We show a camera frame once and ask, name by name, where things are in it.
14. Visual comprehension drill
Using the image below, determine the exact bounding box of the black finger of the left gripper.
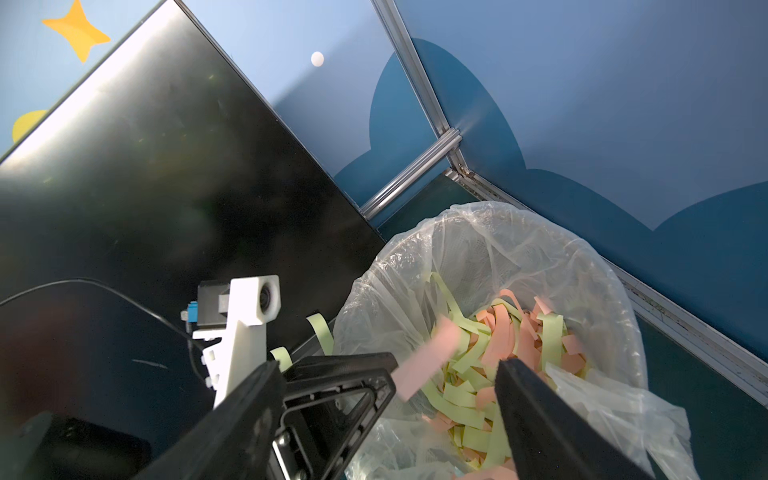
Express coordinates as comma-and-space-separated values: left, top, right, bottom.
269, 352, 398, 480

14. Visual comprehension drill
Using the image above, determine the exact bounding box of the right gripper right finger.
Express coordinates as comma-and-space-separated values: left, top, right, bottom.
495, 359, 650, 480

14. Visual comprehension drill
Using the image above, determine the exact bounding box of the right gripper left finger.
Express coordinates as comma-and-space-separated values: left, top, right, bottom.
136, 361, 286, 479

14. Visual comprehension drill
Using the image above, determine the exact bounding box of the pink sticky note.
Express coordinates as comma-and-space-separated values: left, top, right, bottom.
391, 317, 462, 402

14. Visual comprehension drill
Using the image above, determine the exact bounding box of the pile of discarded sticky notes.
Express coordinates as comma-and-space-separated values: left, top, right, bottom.
419, 272, 589, 480

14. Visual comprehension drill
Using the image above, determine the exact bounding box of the black computer monitor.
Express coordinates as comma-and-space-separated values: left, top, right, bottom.
1, 1, 383, 455

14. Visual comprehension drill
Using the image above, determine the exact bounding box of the bin with plastic bag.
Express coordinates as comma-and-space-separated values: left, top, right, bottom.
333, 202, 698, 479

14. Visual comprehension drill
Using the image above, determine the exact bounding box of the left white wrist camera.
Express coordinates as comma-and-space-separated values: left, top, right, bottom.
182, 275, 281, 407

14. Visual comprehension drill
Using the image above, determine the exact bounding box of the right aluminium frame post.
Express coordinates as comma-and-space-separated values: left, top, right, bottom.
359, 0, 768, 409

